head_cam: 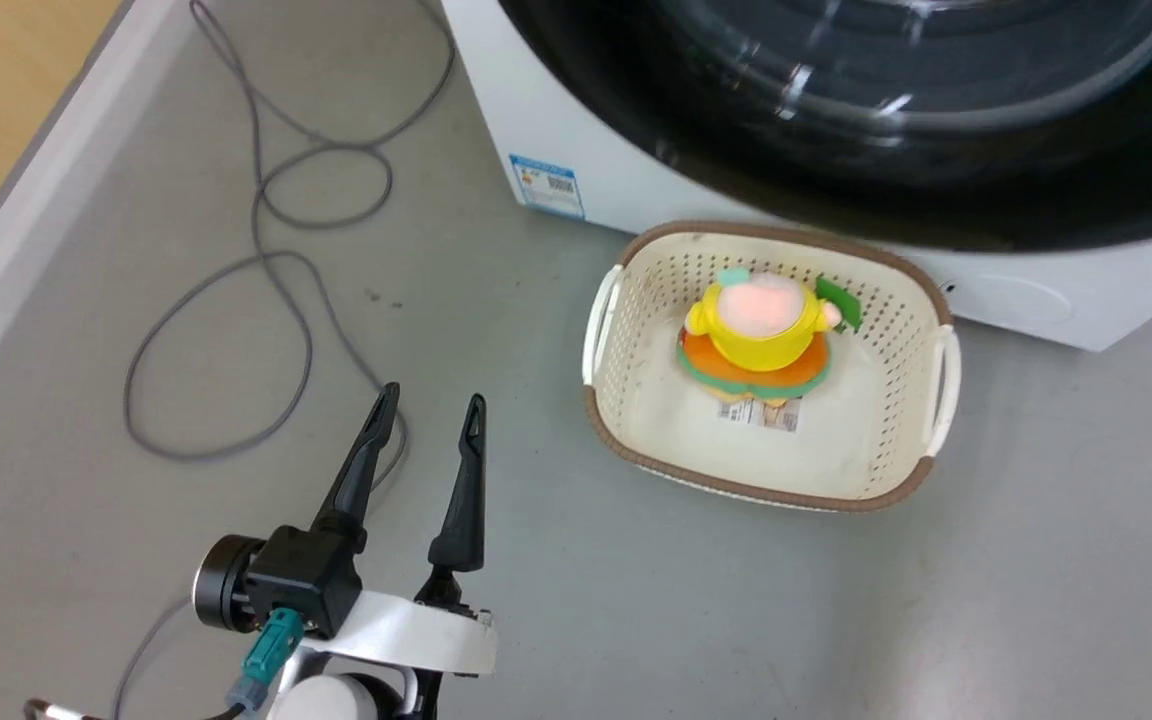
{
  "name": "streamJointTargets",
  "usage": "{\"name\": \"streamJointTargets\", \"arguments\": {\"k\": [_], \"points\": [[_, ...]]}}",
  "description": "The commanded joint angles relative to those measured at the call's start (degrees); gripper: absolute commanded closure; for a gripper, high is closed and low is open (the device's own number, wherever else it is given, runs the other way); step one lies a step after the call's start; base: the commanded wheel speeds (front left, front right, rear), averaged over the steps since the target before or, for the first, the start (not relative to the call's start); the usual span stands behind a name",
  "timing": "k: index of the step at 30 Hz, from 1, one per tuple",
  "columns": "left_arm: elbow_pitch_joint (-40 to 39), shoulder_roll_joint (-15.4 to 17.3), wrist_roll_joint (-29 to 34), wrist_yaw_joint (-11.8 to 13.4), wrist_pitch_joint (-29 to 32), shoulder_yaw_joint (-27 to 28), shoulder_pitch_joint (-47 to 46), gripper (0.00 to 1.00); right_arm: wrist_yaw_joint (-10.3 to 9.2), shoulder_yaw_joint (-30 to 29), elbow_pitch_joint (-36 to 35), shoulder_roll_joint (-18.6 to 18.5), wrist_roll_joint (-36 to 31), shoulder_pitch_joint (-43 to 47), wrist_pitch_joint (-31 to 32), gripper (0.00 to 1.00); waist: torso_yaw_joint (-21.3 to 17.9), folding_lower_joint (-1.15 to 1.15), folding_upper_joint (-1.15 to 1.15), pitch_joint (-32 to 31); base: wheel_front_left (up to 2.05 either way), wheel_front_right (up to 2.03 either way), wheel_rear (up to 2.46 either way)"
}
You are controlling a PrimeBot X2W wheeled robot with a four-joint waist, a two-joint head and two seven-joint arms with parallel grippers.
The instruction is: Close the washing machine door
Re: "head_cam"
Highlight cream perforated laundry basket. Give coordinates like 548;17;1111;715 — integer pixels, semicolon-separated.
581;220;963;514

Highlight blue energy label sticker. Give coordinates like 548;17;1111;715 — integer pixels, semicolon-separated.
508;153;586;221

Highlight yellow plush doll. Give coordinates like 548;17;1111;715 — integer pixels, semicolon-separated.
676;266;863;407

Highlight white washing machine body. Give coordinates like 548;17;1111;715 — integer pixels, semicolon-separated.
440;0;1152;353

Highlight teal connector camera cable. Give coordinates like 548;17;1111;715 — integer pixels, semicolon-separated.
198;606;306;720

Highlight black glass washing machine door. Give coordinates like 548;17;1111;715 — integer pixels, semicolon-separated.
496;0;1152;253

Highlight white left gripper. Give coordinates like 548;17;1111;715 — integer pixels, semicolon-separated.
311;382;499;683

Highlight thin grey cable piece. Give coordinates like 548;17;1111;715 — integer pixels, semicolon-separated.
113;596;193;720

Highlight white printed doll tag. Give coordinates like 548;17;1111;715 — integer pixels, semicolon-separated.
716;396;802;434

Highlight long grey floor cable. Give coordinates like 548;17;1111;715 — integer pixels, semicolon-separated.
123;0;458;493

